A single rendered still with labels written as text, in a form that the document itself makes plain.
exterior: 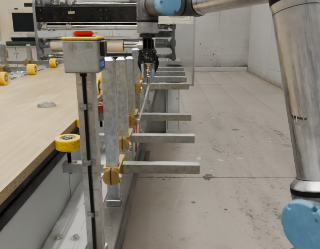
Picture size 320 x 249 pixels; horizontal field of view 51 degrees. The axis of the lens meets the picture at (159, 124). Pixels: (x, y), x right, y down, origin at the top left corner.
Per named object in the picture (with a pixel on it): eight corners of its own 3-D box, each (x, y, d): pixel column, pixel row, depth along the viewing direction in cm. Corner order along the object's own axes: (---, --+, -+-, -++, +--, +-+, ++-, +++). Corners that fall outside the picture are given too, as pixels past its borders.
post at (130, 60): (136, 159, 159) (134, 56, 146) (135, 162, 156) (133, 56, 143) (128, 159, 159) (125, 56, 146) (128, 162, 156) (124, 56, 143)
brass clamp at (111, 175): (126, 168, 114) (126, 153, 113) (121, 186, 101) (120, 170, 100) (108, 167, 114) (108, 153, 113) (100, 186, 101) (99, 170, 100)
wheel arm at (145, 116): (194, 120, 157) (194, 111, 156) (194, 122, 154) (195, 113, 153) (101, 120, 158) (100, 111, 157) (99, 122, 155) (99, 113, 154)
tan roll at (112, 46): (170, 51, 380) (170, 40, 377) (170, 52, 368) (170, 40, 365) (44, 51, 385) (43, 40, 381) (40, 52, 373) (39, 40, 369)
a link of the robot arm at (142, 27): (137, 22, 145) (160, 22, 145) (137, 34, 147) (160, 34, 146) (135, 22, 137) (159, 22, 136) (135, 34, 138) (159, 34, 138)
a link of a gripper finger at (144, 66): (140, 85, 145) (140, 63, 142) (141, 83, 150) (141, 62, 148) (147, 85, 145) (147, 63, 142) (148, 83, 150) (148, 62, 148)
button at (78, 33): (95, 39, 71) (95, 30, 70) (91, 40, 67) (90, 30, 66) (76, 39, 71) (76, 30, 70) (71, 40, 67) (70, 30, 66)
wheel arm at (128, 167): (198, 172, 110) (199, 160, 109) (199, 177, 107) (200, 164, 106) (66, 171, 111) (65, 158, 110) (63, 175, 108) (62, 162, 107)
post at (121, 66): (130, 179, 135) (126, 56, 121) (129, 183, 131) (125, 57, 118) (121, 179, 135) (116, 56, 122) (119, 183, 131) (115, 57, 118)
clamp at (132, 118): (138, 119, 161) (138, 108, 160) (135, 127, 148) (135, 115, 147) (126, 118, 161) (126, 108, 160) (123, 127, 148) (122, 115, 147)
